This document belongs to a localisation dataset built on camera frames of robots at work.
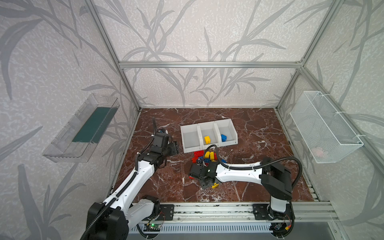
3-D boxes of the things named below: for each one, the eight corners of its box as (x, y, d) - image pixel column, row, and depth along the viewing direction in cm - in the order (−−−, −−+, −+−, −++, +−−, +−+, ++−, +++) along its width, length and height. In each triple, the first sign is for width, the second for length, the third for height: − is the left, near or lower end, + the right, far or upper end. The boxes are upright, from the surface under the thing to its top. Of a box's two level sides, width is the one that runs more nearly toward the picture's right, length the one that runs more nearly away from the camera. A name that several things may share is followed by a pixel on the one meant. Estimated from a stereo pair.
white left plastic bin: (183, 154, 97) (182, 148, 91) (181, 131, 108) (180, 125, 102) (203, 150, 98) (203, 145, 92) (199, 129, 110) (198, 122, 104)
